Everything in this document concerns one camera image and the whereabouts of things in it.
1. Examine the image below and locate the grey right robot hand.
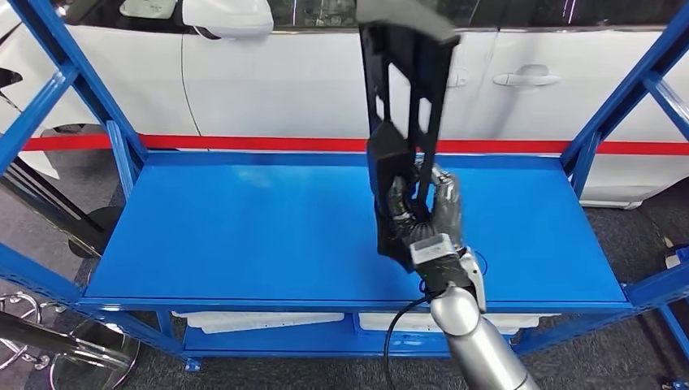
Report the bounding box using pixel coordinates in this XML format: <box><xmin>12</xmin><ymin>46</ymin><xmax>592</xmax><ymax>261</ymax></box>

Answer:
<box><xmin>385</xmin><ymin>163</ymin><xmax>467</xmax><ymax>254</ymax></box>

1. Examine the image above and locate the black plastic frame part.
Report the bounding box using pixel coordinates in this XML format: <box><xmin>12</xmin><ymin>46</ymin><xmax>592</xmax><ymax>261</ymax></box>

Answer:
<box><xmin>355</xmin><ymin>0</ymin><xmax>462</xmax><ymax>271</ymax></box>

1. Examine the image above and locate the blue metal shelf rack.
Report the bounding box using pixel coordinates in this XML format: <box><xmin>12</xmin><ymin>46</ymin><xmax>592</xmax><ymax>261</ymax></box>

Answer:
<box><xmin>0</xmin><ymin>0</ymin><xmax>689</xmax><ymax>372</ymax></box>

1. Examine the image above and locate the white plastic tray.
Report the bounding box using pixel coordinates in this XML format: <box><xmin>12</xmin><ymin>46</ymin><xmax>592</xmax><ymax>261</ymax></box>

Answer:
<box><xmin>357</xmin><ymin>313</ymin><xmax>540</xmax><ymax>335</ymax></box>
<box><xmin>171</xmin><ymin>312</ymin><xmax>345</xmax><ymax>335</ymax></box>

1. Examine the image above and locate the red barrier belt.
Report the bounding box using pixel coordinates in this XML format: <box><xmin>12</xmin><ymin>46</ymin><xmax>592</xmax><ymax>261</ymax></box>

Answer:
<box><xmin>21</xmin><ymin>134</ymin><xmax>689</xmax><ymax>157</ymax></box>

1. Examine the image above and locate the white car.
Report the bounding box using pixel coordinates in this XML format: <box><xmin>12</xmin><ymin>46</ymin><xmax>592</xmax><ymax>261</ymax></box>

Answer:
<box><xmin>0</xmin><ymin>0</ymin><xmax>689</xmax><ymax>210</ymax></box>

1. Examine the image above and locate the white car side mirror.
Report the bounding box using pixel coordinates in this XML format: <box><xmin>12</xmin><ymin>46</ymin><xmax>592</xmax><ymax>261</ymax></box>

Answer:
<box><xmin>181</xmin><ymin>0</ymin><xmax>275</xmax><ymax>40</ymax></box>

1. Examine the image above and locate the chrome stool base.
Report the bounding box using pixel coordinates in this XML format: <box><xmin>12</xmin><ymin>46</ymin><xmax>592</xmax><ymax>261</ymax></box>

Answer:
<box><xmin>0</xmin><ymin>292</ymin><xmax>67</xmax><ymax>372</ymax></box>

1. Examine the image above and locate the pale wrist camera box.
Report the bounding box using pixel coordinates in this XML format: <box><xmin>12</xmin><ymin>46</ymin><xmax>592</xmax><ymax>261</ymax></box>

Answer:
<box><xmin>409</xmin><ymin>234</ymin><xmax>457</xmax><ymax>266</ymax></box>

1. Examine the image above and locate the black cable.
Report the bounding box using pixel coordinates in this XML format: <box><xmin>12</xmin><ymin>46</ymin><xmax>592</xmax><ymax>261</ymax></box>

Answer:
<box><xmin>383</xmin><ymin>292</ymin><xmax>435</xmax><ymax>390</ymax></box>

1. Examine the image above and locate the black round base plate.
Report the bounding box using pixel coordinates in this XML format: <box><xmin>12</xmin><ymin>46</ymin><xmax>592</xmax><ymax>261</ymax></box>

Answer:
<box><xmin>68</xmin><ymin>206</ymin><xmax>126</xmax><ymax>261</ymax></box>

